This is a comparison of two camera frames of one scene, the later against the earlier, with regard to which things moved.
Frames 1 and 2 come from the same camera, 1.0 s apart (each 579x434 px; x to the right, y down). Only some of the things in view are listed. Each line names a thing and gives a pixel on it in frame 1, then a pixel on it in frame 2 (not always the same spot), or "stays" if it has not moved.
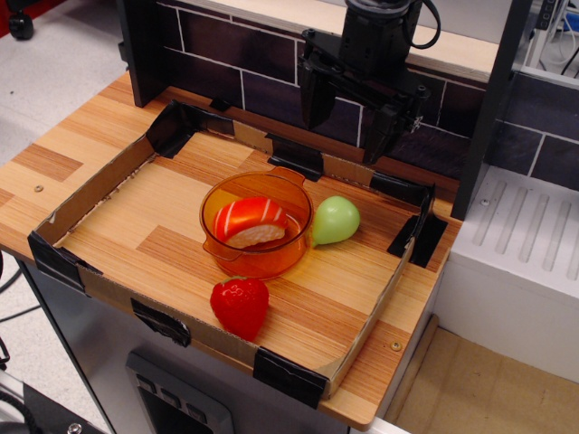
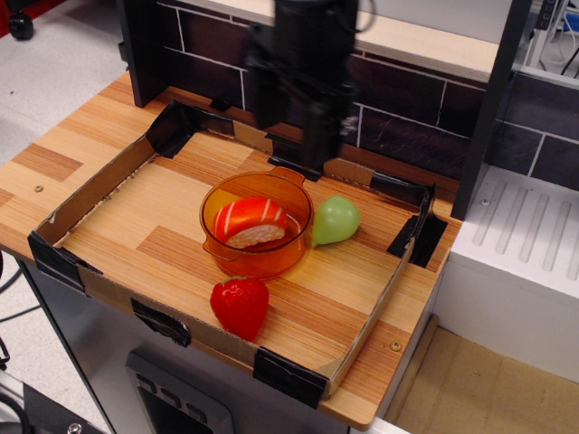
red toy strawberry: x=240 y=305 stays
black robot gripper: x=369 y=59 -> x=313 y=41
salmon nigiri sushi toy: x=250 y=221 stays
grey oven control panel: x=170 y=403 stays
